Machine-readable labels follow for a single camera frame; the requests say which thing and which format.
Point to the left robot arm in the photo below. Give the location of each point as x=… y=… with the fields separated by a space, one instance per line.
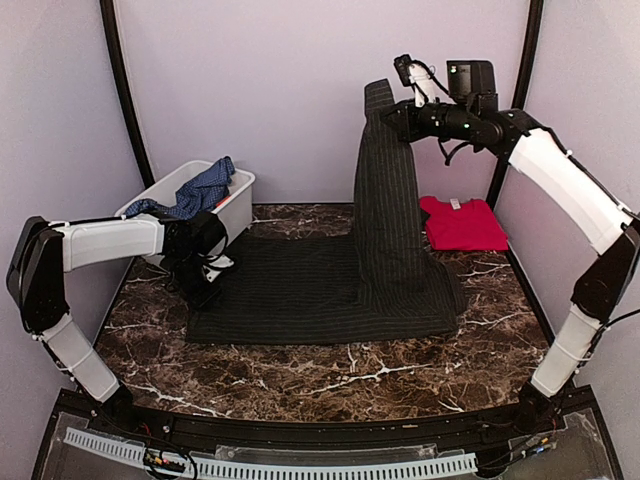
x=47 y=251

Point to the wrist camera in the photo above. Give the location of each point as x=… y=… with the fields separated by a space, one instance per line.
x=471 y=83
x=211 y=241

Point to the white plastic laundry bin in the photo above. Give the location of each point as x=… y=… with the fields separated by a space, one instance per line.
x=236 y=214

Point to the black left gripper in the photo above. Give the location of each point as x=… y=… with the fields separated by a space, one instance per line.
x=201 y=299

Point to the orange red garment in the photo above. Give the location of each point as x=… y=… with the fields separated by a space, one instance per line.
x=223 y=201

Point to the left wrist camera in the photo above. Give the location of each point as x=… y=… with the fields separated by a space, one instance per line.
x=211 y=241

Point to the blue checkered garment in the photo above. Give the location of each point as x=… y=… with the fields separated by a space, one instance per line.
x=184 y=197

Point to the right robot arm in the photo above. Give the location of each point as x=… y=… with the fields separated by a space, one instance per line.
x=519 y=141

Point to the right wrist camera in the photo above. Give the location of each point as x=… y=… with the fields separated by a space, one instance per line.
x=471 y=83

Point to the black frame post left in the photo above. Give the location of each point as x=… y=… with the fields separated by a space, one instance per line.
x=123 y=90

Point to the black striped garment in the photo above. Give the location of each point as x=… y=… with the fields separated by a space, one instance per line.
x=375 y=283

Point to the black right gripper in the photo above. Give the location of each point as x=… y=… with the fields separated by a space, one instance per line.
x=408 y=128

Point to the black front rail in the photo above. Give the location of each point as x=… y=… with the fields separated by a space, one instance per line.
x=476 y=429

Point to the white slotted cable duct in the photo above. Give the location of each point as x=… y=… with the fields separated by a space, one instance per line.
x=259 y=463

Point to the red t-shirt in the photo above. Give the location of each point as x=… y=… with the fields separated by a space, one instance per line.
x=467 y=226

